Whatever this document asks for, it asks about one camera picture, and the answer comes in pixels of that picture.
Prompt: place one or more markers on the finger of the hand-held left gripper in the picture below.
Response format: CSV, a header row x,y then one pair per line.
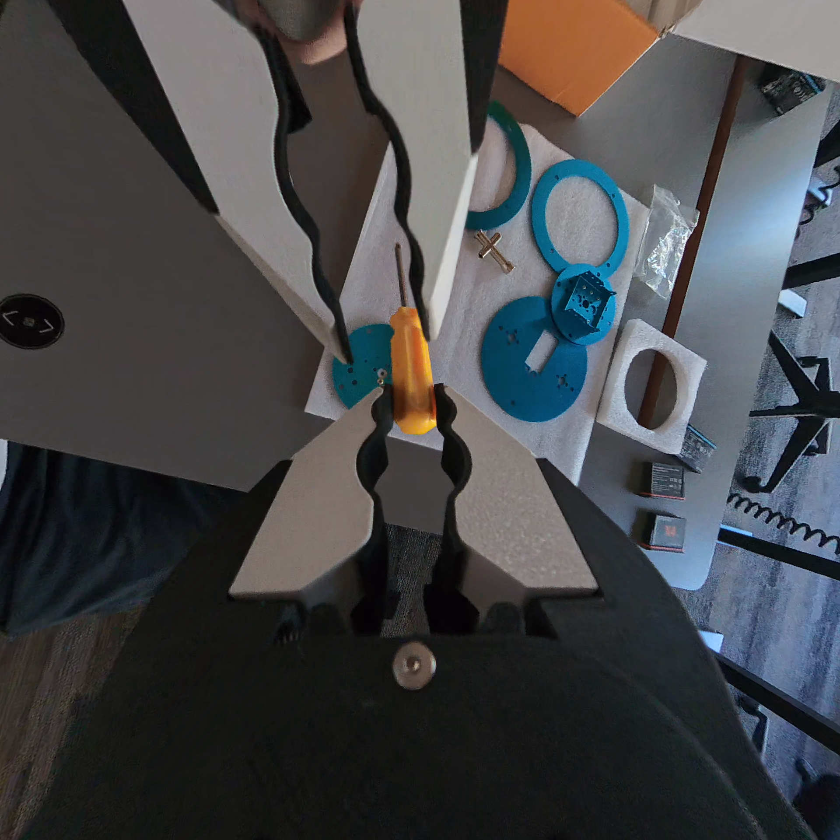
x,y
426,79
216,98

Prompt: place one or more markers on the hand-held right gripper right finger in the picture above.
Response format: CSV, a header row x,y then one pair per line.
x,y
518,525

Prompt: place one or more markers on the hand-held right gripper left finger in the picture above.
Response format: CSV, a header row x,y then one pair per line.
x,y
315,525

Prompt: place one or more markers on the small blue round plate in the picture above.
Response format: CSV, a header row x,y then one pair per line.
x,y
358,380

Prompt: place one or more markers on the yellow screwdriver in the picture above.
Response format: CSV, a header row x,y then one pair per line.
x,y
410,367

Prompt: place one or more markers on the person's left hand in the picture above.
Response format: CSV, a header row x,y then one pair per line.
x,y
328,49

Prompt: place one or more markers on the orange cardboard box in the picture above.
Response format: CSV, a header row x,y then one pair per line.
x,y
564,52

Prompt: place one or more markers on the white foam block with hole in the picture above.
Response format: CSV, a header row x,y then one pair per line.
x,y
609,407

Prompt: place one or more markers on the large blue plate with cutout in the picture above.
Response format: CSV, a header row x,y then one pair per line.
x,y
505,367

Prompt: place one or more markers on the metal cross wrench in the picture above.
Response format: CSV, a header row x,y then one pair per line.
x,y
492,248

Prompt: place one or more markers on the white foam sheet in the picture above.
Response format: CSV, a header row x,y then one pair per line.
x,y
472,308

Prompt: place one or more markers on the person's dark cloth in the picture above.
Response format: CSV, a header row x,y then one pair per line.
x,y
79,538

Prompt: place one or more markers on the clear plastic bag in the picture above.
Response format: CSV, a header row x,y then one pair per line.
x,y
663,243

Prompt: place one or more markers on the black office chair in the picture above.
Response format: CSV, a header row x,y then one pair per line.
x,y
797,394

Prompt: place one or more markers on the stack of black boxes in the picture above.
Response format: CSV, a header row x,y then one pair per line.
x,y
791,90

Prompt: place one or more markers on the blue disc with square bracket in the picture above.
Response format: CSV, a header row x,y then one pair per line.
x,y
584,308

